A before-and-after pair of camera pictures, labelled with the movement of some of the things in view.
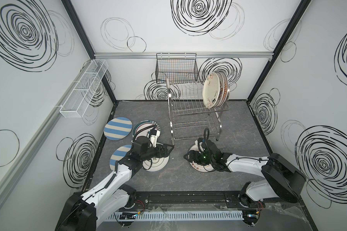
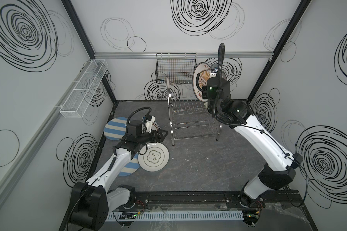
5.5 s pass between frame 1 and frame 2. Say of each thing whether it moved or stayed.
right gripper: moved
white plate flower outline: stayed
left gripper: moved
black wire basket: stayed
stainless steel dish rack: stayed
